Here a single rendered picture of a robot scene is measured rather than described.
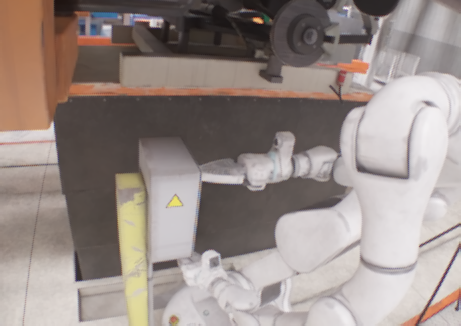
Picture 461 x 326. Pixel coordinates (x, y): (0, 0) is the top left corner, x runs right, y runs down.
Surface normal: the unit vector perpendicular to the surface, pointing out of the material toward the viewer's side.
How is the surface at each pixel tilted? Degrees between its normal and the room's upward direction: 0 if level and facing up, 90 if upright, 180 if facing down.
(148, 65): 90
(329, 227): 89
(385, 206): 94
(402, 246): 74
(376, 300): 91
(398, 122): 66
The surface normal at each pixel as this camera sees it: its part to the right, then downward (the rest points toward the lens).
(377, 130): -0.82, -0.14
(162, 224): 0.38, 0.48
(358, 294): -0.88, 0.15
